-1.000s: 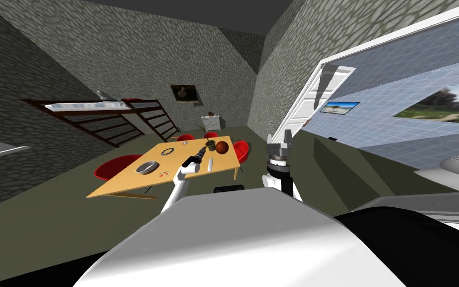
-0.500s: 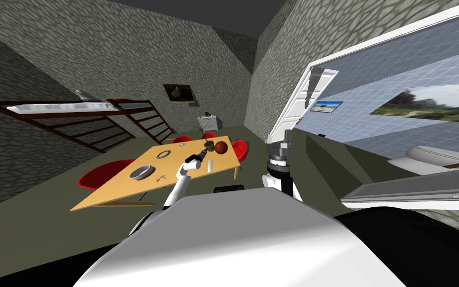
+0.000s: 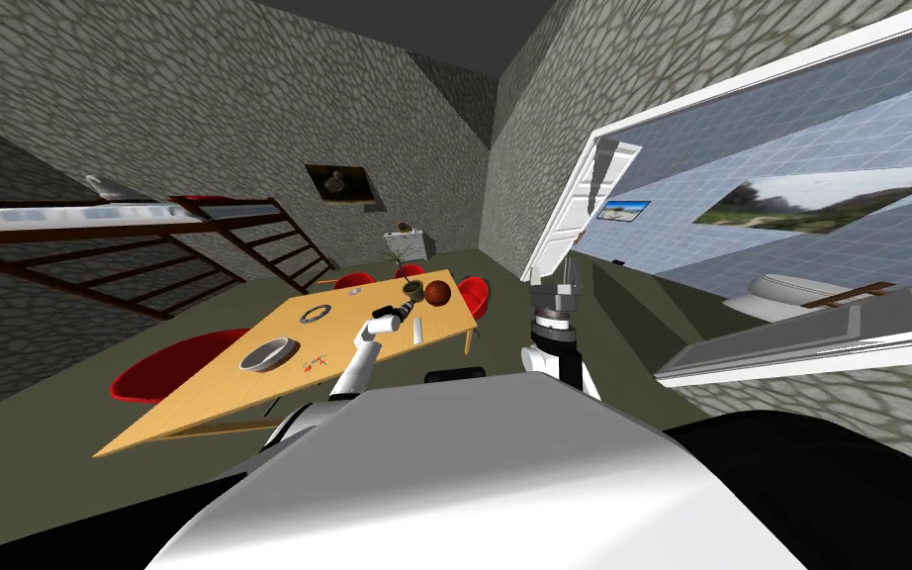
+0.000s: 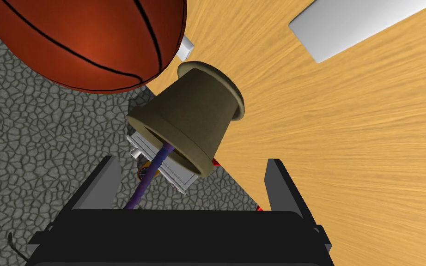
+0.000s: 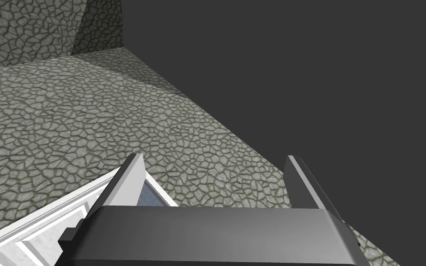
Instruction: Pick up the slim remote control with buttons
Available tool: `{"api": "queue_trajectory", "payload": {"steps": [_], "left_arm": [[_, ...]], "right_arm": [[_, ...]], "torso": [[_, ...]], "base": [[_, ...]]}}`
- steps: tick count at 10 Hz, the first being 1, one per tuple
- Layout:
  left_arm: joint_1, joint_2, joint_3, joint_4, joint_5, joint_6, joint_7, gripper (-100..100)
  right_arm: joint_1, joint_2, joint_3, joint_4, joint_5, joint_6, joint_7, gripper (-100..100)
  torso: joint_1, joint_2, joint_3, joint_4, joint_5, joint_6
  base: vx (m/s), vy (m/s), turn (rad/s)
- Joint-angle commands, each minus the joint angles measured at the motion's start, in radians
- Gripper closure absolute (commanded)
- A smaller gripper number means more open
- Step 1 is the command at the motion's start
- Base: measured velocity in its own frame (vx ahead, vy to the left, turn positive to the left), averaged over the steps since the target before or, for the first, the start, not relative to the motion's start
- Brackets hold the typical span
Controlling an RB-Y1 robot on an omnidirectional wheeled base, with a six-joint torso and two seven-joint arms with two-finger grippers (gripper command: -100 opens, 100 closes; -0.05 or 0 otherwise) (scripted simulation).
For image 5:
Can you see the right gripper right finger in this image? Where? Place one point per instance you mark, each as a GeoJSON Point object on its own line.
{"type": "Point", "coordinates": [303, 188]}

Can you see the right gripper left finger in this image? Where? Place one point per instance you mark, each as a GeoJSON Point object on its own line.
{"type": "Point", "coordinates": [126, 188]}

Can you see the white panelled cabinet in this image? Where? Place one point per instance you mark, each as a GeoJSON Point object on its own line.
{"type": "Point", "coordinates": [32, 232]}

